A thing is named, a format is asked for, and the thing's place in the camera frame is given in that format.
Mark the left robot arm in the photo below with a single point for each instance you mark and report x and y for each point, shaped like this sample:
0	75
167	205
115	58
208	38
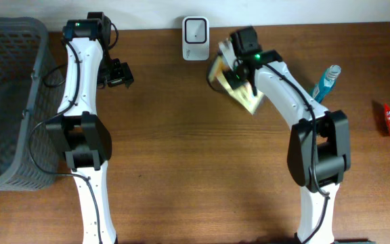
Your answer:
76	131

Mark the grey plastic mesh basket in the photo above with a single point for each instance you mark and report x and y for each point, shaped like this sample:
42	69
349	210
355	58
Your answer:
27	155

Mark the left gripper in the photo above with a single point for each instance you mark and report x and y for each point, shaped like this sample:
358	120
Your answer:
119	78

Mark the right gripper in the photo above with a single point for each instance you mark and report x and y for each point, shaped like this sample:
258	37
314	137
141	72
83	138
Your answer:
233	76

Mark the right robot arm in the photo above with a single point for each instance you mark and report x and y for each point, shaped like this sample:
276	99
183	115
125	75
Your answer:
319	151

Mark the yellow snack bag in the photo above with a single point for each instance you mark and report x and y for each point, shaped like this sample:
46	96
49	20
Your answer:
219	79

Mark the white barcode scanner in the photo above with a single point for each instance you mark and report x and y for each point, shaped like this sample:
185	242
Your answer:
195	38

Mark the blue mouthwash bottle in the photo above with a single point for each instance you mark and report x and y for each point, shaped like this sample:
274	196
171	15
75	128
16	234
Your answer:
326	83

